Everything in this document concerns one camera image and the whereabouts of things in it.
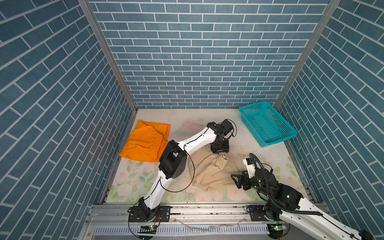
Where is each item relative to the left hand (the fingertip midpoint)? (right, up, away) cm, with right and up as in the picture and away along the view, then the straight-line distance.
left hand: (226, 152), depth 87 cm
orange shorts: (-50, +5, +9) cm, 51 cm away
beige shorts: (-10, -8, -7) cm, 15 cm away
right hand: (+3, -9, -10) cm, 14 cm away
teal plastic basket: (+35, +17, +25) cm, 46 cm away
